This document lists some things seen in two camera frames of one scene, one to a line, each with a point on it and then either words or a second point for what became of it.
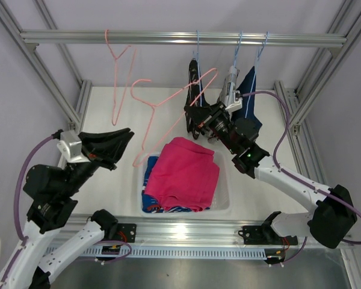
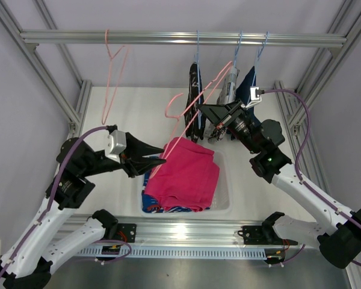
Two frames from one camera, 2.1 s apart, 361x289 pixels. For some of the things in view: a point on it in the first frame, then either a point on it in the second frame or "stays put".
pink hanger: (136, 161) to (178, 118)
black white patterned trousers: (196, 109) stays put
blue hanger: (198, 70) stays put
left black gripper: (106, 147) to (136, 147)
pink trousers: (184, 176) stays put
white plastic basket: (222, 203) stays put
